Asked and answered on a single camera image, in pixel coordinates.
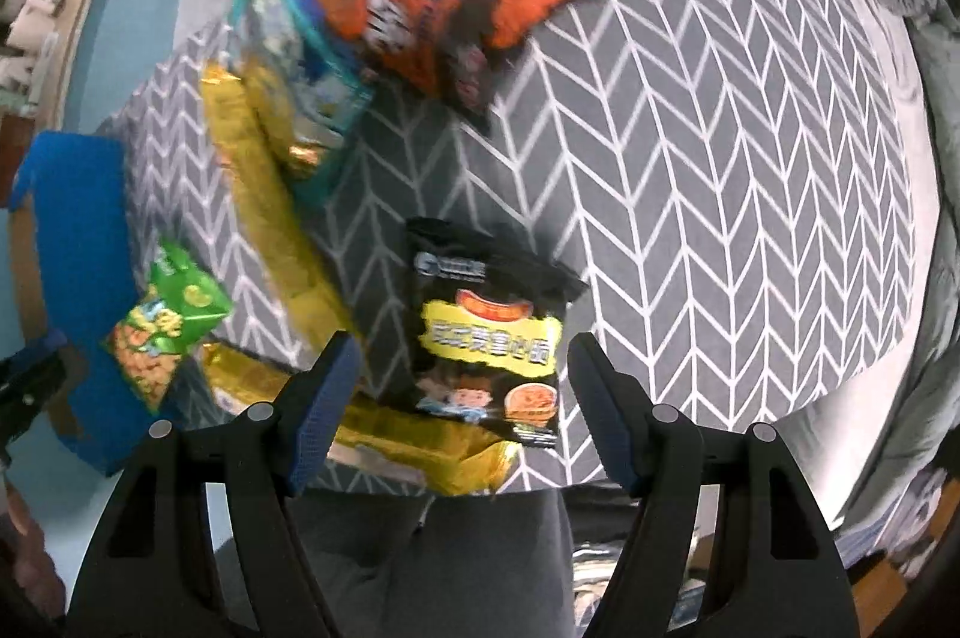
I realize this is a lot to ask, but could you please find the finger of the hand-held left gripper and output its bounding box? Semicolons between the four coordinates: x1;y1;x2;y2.
0;329;87;451

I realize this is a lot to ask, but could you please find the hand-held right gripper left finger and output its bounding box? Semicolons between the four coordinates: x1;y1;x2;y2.
64;329;365;638

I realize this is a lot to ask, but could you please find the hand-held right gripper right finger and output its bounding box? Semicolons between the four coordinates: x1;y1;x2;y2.
568;332;860;638

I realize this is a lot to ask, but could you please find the gold snack packet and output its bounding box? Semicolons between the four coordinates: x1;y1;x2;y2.
202;342;522;496

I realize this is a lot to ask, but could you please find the black snack packet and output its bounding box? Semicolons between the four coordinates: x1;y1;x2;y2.
405;218;590;451

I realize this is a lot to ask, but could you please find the blue-rimmed cardboard box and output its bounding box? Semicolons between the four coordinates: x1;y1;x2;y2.
7;131;181;478

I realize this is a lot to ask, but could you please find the green snack packet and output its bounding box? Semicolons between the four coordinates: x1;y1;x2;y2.
101;240;233;414

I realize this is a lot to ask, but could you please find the long yellow snack packet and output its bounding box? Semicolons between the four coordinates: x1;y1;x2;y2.
201;64;353;339

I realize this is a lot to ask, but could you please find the teal snack packet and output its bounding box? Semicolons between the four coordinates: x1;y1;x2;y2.
232;0;376;208

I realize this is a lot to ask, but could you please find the grey chevron table mat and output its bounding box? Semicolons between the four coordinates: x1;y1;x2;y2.
97;0;920;496

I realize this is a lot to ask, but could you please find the grey bed sheet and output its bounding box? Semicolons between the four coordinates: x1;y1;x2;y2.
780;83;960;534

